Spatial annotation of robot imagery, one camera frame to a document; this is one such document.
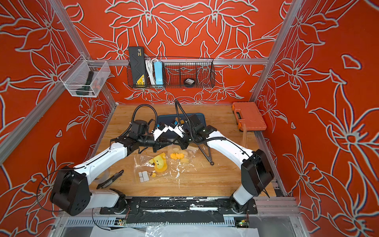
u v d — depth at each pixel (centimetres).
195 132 63
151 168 85
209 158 88
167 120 107
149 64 87
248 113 107
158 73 89
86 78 90
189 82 95
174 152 88
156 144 69
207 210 73
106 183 78
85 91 78
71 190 41
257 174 41
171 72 105
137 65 88
